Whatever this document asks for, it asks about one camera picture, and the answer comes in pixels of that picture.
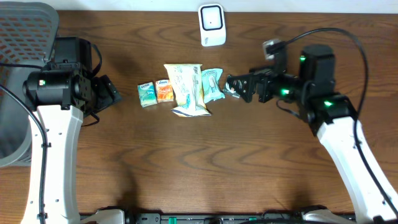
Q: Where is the white barcode scanner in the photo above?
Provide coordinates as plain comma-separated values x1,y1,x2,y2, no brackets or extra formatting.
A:
198,4,226,47

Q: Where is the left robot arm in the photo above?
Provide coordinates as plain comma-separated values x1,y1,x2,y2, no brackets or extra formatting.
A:
22,37,126,223

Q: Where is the cream snack bag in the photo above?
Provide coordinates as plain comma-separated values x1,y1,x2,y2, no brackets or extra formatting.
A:
164,63,211,118

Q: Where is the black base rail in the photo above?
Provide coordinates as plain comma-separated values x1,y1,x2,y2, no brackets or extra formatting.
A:
80,205,363,224

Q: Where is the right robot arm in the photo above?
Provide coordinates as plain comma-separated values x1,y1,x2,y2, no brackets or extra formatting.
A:
227,44,397,223

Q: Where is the teal tissue box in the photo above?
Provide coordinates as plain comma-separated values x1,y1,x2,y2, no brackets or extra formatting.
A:
137,82,157,108

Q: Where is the dark grey plastic basket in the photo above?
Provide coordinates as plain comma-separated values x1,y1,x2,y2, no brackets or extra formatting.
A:
1,1,59,167

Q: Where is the mint green wipes pack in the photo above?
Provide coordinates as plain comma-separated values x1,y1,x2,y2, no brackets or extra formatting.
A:
201,68,225,103

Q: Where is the orange small packet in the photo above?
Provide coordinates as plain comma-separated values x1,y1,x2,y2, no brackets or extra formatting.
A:
155,80,174,103

